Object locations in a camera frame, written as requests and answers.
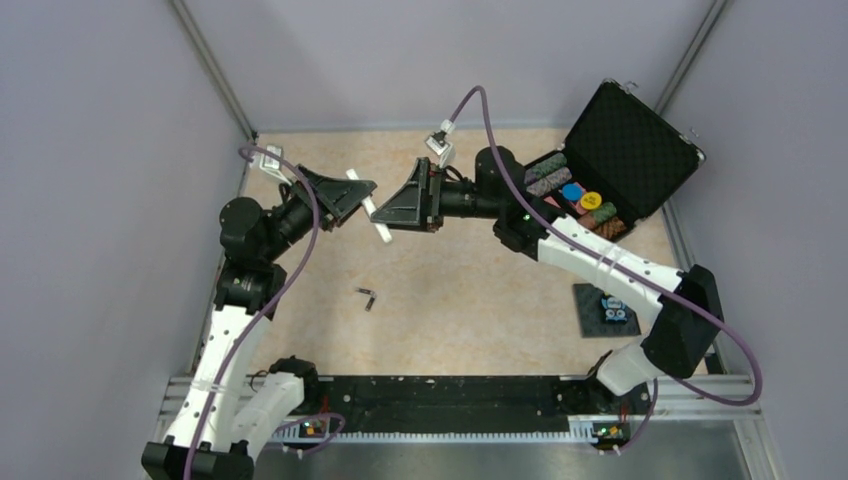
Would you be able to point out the aluminium frame rail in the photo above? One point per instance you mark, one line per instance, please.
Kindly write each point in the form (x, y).
(716, 399)

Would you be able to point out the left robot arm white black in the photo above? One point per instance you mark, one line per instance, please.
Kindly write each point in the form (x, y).
(212, 435)

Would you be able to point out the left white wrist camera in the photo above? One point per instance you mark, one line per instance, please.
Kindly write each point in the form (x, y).
(271, 166)

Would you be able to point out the black studded base plate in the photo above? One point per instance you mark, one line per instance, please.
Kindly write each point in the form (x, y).
(591, 317)

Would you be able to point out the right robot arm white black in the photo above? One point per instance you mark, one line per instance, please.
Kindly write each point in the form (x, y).
(673, 301)

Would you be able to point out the black poker chip case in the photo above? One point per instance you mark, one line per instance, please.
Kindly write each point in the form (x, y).
(620, 148)

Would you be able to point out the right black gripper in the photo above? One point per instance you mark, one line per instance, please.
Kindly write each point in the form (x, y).
(418, 206)

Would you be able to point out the yellow round chip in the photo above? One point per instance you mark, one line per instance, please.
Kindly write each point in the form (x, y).
(591, 200)

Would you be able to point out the black mounting rail base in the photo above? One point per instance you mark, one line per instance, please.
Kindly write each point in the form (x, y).
(467, 404)

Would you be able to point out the white remote control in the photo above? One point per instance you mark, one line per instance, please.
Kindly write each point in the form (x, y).
(382, 229)

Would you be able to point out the blue owl toy figure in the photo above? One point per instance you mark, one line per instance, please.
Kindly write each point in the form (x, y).
(615, 310)

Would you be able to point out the blue round chip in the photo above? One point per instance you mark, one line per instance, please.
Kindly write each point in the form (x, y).
(573, 192)

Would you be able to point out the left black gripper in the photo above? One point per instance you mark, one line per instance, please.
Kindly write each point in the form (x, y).
(336, 196)

